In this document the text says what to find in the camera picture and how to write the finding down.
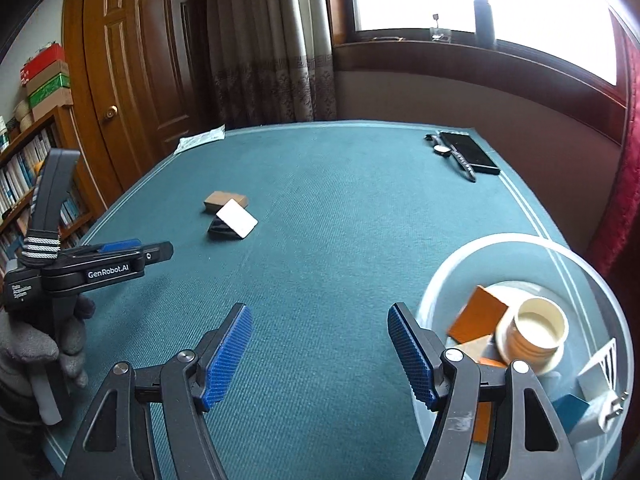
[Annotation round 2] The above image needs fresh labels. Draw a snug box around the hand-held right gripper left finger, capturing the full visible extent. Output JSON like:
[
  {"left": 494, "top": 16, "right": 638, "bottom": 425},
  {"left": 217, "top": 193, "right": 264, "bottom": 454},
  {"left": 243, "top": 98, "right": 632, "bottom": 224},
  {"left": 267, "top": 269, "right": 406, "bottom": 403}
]
[{"left": 60, "top": 302, "right": 254, "bottom": 480}]

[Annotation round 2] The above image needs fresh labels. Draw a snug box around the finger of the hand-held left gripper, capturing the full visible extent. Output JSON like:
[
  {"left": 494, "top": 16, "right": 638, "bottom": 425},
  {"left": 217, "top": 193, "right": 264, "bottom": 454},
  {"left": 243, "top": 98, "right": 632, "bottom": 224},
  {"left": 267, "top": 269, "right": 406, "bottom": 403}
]
[{"left": 75, "top": 238, "right": 175, "bottom": 267}]

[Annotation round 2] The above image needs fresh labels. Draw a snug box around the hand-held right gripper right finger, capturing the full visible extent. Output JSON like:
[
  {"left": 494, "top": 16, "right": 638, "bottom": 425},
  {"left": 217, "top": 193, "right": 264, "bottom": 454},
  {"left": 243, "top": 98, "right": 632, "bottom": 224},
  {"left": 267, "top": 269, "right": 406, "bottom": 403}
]
[{"left": 387, "top": 302, "right": 583, "bottom": 480}]

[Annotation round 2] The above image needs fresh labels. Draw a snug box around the large orange block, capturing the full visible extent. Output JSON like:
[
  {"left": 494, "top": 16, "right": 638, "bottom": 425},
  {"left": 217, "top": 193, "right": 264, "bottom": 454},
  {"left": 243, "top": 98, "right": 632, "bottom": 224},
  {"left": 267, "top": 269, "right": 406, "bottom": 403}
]
[{"left": 446, "top": 285, "right": 509, "bottom": 345}]

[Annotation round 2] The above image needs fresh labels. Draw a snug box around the clear plastic bowl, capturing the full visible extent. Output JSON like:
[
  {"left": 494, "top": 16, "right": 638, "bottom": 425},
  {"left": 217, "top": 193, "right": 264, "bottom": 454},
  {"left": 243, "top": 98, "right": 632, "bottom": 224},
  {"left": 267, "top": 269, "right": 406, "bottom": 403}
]
[{"left": 415, "top": 234, "right": 628, "bottom": 480}]

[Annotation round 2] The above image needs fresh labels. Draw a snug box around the small orange block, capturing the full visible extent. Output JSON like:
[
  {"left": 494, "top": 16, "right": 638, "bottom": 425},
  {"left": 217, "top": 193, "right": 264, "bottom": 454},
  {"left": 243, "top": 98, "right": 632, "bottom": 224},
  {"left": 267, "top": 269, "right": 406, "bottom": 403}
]
[{"left": 472, "top": 402, "right": 493, "bottom": 443}]

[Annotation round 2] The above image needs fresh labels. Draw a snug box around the brown wooden block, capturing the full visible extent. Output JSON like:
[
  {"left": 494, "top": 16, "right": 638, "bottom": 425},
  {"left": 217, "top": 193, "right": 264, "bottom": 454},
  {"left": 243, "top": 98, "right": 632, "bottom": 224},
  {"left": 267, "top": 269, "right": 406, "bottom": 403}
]
[{"left": 204, "top": 191, "right": 248, "bottom": 213}]

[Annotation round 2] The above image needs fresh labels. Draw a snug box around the white block black striped side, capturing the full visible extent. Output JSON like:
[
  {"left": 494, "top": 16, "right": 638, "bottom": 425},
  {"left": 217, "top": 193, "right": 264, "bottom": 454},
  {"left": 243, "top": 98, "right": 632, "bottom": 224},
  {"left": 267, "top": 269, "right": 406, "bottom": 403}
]
[{"left": 207, "top": 199, "right": 259, "bottom": 241}]

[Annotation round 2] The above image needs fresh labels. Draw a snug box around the white round plastic cup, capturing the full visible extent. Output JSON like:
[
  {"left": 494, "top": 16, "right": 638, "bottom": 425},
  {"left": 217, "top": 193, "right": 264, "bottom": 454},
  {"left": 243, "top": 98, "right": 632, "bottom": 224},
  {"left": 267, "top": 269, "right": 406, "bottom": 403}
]
[{"left": 495, "top": 297, "right": 571, "bottom": 376}]

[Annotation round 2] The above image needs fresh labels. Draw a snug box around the blue topped block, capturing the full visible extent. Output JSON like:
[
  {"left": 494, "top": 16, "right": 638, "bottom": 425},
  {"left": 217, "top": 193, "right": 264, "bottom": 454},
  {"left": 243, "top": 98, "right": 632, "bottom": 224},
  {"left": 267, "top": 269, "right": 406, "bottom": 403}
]
[{"left": 552, "top": 394, "right": 591, "bottom": 433}]

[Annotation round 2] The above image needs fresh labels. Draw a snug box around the white charger adapter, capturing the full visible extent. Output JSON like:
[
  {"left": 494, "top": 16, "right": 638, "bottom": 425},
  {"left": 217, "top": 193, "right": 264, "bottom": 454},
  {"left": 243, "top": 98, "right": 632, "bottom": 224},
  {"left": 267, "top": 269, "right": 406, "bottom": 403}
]
[{"left": 575, "top": 390, "right": 630, "bottom": 436}]

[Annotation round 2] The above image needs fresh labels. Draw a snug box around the person's left hand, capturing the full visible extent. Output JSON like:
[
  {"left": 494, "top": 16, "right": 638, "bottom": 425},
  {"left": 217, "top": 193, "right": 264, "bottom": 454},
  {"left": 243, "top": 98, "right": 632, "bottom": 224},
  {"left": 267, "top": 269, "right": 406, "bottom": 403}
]
[{"left": 0, "top": 296, "right": 97, "bottom": 391}]

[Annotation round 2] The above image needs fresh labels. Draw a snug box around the tan wooden block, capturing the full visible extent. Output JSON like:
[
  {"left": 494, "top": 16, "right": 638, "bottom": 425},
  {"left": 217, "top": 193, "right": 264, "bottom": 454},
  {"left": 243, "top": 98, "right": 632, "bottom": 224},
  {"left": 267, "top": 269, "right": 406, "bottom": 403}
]
[{"left": 457, "top": 336, "right": 506, "bottom": 368}]

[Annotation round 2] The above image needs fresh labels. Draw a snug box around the wooden bookshelf with books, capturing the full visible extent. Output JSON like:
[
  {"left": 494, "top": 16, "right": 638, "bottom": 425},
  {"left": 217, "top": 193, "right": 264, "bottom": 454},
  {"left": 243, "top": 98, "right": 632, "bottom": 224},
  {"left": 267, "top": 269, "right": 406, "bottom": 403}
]
[{"left": 0, "top": 107, "right": 108, "bottom": 271}]

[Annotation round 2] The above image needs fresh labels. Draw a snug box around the white paper packet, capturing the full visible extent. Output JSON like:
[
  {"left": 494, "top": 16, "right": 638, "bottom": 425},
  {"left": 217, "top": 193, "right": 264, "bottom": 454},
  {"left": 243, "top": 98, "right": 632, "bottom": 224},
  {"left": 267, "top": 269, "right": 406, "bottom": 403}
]
[{"left": 173, "top": 125, "right": 226, "bottom": 156}]

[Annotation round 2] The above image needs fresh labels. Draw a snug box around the teal tablecloth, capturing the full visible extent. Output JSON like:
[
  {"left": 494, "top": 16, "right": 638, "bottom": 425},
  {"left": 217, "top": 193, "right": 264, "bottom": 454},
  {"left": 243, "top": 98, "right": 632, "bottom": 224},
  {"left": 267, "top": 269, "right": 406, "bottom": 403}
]
[{"left": 42, "top": 120, "right": 576, "bottom": 480}]

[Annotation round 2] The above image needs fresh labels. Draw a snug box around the ball of beige twine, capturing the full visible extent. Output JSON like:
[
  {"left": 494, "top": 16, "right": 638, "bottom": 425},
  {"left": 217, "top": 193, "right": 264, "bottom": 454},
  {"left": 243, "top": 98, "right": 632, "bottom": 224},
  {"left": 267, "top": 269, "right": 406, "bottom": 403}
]
[{"left": 13, "top": 100, "right": 35, "bottom": 128}]

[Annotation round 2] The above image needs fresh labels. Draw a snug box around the green box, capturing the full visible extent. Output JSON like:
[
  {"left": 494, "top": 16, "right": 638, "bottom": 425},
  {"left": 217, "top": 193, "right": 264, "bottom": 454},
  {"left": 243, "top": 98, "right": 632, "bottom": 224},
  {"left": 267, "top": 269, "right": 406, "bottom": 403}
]
[{"left": 27, "top": 74, "right": 71, "bottom": 108}]

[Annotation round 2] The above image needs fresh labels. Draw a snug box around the brown wooden door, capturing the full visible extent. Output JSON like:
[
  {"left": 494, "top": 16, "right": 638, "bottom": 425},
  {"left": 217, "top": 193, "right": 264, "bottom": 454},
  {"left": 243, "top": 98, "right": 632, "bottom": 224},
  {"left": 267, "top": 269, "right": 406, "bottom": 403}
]
[{"left": 62, "top": 0, "right": 211, "bottom": 206}]

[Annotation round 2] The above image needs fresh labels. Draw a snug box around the brown cardboard box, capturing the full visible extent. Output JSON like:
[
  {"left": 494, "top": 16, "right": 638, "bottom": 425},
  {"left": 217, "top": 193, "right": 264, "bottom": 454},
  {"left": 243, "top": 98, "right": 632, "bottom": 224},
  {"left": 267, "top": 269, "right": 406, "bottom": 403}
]
[{"left": 25, "top": 62, "right": 70, "bottom": 95}]

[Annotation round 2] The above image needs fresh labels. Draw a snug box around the grey white striped block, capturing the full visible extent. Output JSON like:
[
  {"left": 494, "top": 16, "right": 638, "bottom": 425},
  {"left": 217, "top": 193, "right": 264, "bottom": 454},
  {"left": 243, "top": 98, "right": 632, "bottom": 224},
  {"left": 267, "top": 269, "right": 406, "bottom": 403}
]
[{"left": 577, "top": 340, "right": 619, "bottom": 398}]

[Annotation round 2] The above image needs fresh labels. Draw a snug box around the red box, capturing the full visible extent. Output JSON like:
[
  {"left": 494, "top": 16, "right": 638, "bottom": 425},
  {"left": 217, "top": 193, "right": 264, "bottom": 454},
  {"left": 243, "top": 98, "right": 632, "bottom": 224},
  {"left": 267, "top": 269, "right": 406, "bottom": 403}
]
[{"left": 20, "top": 44, "right": 66, "bottom": 86}]

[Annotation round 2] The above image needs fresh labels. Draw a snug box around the black wristwatch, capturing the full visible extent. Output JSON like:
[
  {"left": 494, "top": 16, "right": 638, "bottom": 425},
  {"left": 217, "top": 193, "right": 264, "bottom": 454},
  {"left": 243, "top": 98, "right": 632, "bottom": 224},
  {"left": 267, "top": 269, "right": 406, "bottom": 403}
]
[{"left": 425, "top": 133, "right": 477, "bottom": 182}]

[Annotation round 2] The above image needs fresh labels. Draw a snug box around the black smartphone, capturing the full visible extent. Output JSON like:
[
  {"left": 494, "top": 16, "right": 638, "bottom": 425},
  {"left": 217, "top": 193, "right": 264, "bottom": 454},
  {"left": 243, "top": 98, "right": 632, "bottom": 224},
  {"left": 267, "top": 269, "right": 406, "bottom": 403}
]
[{"left": 440, "top": 131, "right": 501, "bottom": 176}]

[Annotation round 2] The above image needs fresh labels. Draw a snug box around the beige patterned curtain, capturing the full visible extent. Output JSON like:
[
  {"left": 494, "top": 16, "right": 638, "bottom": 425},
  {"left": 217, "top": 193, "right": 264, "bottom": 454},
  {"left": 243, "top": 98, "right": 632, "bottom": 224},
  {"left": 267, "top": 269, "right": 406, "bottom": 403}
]
[{"left": 192, "top": 0, "right": 338, "bottom": 128}]

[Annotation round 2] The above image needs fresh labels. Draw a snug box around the dark red curtain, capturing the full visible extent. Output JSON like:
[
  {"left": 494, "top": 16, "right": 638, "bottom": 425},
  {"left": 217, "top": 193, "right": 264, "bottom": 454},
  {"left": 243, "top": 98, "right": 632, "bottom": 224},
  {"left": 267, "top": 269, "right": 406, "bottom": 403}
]
[{"left": 585, "top": 25, "right": 640, "bottom": 301}]

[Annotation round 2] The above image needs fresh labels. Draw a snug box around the small clear glass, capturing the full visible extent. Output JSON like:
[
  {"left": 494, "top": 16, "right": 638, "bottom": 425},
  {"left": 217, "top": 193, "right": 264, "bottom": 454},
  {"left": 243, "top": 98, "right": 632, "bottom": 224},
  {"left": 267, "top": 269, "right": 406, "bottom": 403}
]
[{"left": 429, "top": 14, "right": 453, "bottom": 42}]

